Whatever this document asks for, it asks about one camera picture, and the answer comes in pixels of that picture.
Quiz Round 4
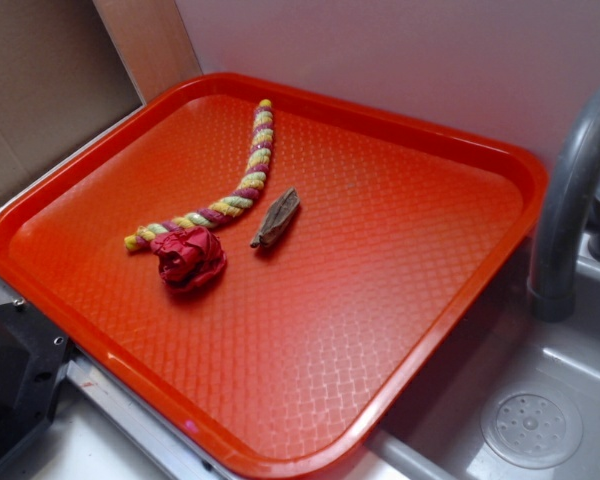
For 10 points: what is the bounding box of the crumpled red paper ball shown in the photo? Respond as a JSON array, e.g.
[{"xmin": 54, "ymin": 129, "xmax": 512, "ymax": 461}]
[{"xmin": 150, "ymin": 226, "xmax": 227, "ymax": 294}]

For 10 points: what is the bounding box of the grey toy sink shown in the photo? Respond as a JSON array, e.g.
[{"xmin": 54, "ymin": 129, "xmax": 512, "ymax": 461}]
[{"xmin": 369, "ymin": 229, "xmax": 600, "ymax": 480}]

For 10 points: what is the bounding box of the multicoloured twisted rope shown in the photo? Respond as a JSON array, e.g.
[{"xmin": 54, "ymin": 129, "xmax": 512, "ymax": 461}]
[{"xmin": 123, "ymin": 98, "xmax": 275, "ymax": 254}]

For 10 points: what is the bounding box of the black metal bracket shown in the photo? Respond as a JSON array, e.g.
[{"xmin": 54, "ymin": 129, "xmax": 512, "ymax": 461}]
[{"xmin": 0, "ymin": 298, "xmax": 72, "ymax": 470}]

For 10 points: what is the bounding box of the brown cardboard panel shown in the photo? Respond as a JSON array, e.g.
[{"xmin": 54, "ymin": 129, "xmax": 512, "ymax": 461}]
[{"xmin": 0, "ymin": 1, "xmax": 201, "ymax": 207}]

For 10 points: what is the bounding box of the grey toy faucet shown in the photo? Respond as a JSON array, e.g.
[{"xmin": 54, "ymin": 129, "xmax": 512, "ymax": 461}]
[{"xmin": 527, "ymin": 88, "xmax": 600, "ymax": 322}]

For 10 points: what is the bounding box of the brown wood chip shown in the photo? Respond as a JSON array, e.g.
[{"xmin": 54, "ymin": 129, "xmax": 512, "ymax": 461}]
[{"xmin": 250, "ymin": 187, "xmax": 300, "ymax": 249}]

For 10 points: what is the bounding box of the aluminium frame rail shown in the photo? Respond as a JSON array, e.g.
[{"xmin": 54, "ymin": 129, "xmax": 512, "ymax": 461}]
[{"xmin": 0, "ymin": 280, "xmax": 228, "ymax": 479}]

